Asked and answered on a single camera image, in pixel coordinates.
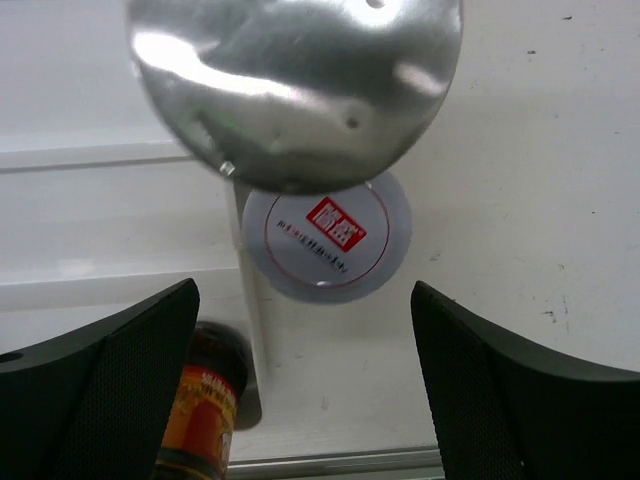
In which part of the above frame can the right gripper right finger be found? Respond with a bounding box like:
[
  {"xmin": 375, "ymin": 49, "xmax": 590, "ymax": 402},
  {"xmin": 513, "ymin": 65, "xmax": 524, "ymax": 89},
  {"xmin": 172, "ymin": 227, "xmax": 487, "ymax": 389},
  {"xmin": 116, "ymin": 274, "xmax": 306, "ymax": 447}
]
[{"xmin": 411, "ymin": 281, "xmax": 639, "ymax": 479}]

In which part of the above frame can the right silver-lid shaker bottle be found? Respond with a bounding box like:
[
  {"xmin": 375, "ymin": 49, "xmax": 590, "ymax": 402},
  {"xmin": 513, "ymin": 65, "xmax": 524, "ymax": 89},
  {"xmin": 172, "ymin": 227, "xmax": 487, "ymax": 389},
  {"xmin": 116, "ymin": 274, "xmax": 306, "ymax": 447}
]
[{"xmin": 125, "ymin": 0, "xmax": 464, "ymax": 195}]

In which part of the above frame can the white plastic organizer tray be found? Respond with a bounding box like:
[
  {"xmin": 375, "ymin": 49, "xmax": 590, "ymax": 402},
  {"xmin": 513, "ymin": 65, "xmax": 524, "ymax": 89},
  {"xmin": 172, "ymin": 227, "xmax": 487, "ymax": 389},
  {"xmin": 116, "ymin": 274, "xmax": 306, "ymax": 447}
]
[{"xmin": 1, "ymin": 158, "xmax": 437, "ymax": 463}]

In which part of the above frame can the red-lid sauce jar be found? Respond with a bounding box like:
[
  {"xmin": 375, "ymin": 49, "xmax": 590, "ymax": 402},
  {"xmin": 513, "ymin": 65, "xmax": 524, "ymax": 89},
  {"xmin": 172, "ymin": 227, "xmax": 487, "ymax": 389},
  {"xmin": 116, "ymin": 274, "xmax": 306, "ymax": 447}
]
[{"xmin": 151, "ymin": 322, "xmax": 249, "ymax": 480}]

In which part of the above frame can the front aluminium rail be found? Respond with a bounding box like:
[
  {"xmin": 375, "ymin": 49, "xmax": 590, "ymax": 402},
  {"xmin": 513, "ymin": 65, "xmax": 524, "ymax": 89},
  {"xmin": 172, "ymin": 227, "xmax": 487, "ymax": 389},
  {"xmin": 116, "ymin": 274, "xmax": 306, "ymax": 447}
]
[{"xmin": 227, "ymin": 448, "xmax": 445, "ymax": 479}]

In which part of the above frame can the right white-lid small jar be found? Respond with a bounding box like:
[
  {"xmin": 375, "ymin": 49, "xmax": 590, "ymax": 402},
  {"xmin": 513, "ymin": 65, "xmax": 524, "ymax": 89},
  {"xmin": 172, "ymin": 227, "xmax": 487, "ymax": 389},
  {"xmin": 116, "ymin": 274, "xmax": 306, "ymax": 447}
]
[{"xmin": 241, "ymin": 172, "xmax": 412, "ymax": 304}]

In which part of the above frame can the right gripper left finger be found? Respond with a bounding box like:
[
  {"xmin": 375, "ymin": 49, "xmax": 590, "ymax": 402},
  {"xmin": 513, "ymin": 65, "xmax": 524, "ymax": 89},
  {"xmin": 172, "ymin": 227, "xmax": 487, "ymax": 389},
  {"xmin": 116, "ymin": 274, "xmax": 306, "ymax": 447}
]
[{"xmin": 1, "ymin": 279, "xmax": 200, "ymax": 479}]

